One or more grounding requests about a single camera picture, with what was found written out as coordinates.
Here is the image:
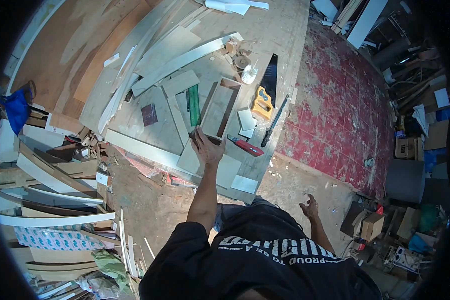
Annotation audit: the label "person's right hand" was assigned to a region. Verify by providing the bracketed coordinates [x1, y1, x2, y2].
[299, 193, 320, 222]

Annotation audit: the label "person's left hand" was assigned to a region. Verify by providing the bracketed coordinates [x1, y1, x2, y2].
[189, 125, 226, 168]

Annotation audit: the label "person's right fingers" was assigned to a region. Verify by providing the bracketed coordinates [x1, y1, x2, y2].
[299, 193, 316, 216]

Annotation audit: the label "person's left fingers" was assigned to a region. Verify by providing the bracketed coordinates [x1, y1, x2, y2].
[190, 126, 211, 145]

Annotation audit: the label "wooden box frame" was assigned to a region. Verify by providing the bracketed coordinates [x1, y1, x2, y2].
[199, 77, 243, 146]

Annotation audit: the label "narrow pale wood strip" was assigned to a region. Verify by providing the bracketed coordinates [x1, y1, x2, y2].
[166, 95, 191, 148]

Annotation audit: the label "flat pale square board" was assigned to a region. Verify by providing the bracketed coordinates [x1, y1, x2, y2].
[176, 140, 243, 190]

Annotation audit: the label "red utility knife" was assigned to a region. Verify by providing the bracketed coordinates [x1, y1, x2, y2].
[226, 134, 265, 158]

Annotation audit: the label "green ruler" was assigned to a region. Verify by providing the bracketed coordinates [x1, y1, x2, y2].
[187, 84, 202, 128]

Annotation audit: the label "small white square panel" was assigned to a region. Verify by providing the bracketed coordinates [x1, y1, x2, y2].
[237, 107, 258, 132]

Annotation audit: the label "small white rectangular panel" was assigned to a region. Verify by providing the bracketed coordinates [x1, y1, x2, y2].
[230, 175, 259, 195]

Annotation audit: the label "dark red sandpaper square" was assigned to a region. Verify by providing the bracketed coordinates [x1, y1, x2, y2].
[141, 103, 158, 128]

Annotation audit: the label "short pale plank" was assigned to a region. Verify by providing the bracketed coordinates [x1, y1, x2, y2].
[161, 69, 200, 99]

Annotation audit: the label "long straight white board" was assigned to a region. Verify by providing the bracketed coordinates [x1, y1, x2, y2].
[104, 128, 204, 185]

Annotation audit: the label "black metal bar tool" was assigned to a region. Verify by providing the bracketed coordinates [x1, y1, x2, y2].
[260, 94, 290, 148]

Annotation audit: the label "person's legs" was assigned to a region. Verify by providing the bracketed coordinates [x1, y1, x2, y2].
[213, 195, 282, 233]

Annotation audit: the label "cardboard box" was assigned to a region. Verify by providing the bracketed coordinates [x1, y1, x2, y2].
[359, 212, 386, 242]

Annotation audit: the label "long curved white board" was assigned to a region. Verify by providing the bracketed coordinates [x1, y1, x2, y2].
[131, 32, 245, 98]

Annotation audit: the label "person's body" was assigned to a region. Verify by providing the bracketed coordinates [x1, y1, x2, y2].
[139, 204, 383, 300]

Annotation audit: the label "white glue bottle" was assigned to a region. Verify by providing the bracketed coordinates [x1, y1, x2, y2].
[241, 64, 259, 85]

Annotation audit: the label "bundle of thin white strips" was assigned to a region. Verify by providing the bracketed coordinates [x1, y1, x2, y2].
[97, 45, 140, 135]

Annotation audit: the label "small round wooden parts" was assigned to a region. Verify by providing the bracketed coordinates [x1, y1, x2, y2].
[225, 37, 253, 73]

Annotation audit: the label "grey barrel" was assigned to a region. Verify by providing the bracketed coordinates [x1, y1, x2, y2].
[384, 159, 427, 204]

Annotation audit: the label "white folded paper sheets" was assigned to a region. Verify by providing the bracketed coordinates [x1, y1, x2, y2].
[204, 0, 270, 16]

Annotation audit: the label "white cloth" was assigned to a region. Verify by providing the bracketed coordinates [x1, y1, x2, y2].
[412, 104, 431, 138]

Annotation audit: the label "pile of curved wood pieces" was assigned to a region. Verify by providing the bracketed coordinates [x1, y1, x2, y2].
[0, 140, 117, 229]

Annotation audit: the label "green cloth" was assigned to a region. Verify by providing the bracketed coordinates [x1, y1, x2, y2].
[91, 249, 133, 295]

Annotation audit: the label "large brown plywood sheet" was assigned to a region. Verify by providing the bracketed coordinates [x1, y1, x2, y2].
[7, 0, 163, 121]

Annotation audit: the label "white blue patterned sheet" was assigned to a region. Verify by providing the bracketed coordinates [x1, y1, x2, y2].
[14, 225, 111, 252]

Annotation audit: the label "blue bag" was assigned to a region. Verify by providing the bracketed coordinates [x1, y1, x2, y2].
[0, 88, 34, 136]

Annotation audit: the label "tall white plank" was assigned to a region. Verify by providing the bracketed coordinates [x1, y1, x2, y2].
[346, 0, 389, 50]

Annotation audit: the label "yellow handled hand saw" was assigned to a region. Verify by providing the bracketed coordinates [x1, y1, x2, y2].
[250, 53, 278, 121]

